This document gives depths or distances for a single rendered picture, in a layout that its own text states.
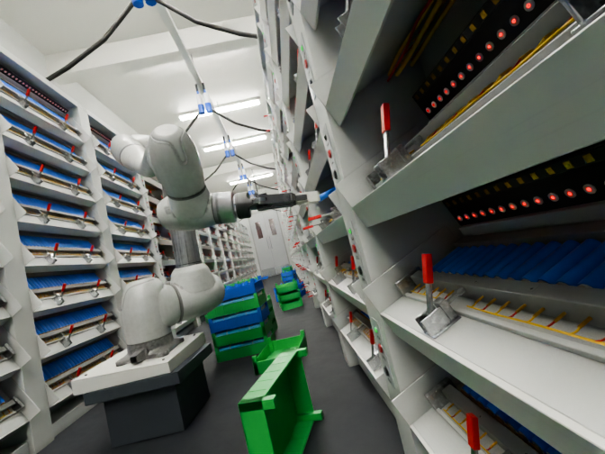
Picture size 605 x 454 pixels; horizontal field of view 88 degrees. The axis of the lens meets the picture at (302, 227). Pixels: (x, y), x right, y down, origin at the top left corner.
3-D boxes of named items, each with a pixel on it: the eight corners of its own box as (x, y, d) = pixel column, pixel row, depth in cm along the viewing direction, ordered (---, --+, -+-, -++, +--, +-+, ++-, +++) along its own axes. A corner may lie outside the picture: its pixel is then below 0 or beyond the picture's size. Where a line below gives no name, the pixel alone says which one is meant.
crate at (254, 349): (217, 363, 173) (213, 348, 173) (229, 350, 193) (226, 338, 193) (269, 350, 171) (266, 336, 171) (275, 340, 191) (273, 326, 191)
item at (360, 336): (404, 419, 62) (362, 361, 63) (347, 340, 123) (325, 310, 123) (482, 354, 64) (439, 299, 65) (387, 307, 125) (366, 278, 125)
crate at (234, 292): (204, 304, 175) (201, 291, 176) (217, 299, 195) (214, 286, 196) (256, 292, 173) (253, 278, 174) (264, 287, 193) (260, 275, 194)
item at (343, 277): (379, 323, 64) (338, 267, 65) (334, 291, 124) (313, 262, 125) (455, 263, 66) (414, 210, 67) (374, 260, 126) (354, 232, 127)
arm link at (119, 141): (118, 138, 111) (158, 141, 120) (103, 125, 122) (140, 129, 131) (117, 174, 116) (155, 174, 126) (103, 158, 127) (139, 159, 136)
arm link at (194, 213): (218, 234, 89) (206, 196, 80) (162, 241, 88) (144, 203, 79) (221, 212, 97) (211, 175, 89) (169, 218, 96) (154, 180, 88)
